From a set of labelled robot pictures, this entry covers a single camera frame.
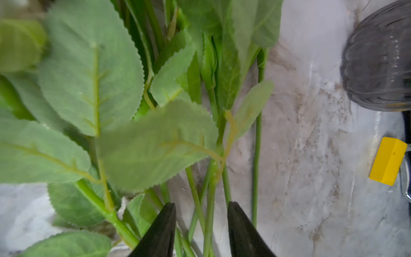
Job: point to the yellow block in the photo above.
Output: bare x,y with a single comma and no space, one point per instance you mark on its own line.
388,160

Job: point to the white rose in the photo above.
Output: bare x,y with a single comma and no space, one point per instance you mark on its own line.
92,76

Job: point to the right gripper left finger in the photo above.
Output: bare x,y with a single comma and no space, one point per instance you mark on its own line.
159,239

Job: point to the cream rose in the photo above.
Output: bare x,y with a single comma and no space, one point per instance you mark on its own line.
174,136
235,34

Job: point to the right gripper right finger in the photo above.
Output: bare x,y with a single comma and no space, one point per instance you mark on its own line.
245,241

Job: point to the black case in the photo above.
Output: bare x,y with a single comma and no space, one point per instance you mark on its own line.
405,168

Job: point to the purple ribbed glass vase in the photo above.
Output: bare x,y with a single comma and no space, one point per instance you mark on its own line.
376,61

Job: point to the orange rose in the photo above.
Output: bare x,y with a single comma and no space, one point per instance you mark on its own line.
39,146

